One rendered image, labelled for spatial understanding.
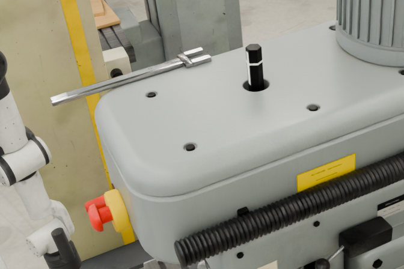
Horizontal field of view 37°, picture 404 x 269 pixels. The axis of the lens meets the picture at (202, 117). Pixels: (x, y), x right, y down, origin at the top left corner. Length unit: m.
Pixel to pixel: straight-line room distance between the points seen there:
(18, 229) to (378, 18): 3.05
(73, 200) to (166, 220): 2.30
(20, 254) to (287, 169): 2.85
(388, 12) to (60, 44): 1.93
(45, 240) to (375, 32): 1.11
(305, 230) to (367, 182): 0.12
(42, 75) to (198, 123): 1.92
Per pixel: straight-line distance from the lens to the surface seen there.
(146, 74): 0.89
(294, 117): 0.77
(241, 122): 0.76
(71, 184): 2.97
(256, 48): 0.81
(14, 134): 1.52
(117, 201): 0.84
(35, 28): 2.57
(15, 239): 3.62
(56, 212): 1.67
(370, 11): 0.85
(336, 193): 0.79
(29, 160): 1.54
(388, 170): 0.83
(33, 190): 1.61
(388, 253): 1.02
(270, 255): 0.86
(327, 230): 0.90
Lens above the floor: 2.32
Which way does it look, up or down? 33 degrees down
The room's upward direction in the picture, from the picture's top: 8 degrees counter-clockwise
